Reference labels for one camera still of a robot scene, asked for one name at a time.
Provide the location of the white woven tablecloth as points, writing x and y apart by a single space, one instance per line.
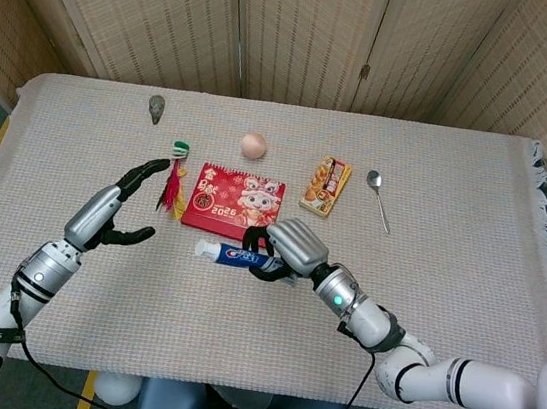
187 324

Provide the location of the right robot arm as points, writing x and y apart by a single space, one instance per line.
415 354

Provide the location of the feather shuttlecock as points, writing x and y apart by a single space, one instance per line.
173 186

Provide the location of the yellow curry box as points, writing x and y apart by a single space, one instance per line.
326 186

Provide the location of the metal spoon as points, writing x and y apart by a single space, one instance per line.
379 193

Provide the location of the white blue toothpaste tube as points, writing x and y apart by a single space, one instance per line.
236 255

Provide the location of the white round ball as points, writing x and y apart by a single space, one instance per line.
117 388

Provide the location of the brown egg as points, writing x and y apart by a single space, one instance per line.
253 146

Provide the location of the woven folding screen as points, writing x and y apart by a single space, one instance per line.
296 31

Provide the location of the red 2026 desk calendar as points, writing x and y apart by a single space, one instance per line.
235 204

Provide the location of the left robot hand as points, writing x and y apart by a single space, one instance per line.
108 213

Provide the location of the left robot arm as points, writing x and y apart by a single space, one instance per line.
13 301

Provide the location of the grey stone figurine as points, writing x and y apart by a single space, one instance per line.
156 107

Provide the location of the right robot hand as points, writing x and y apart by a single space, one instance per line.
287 252

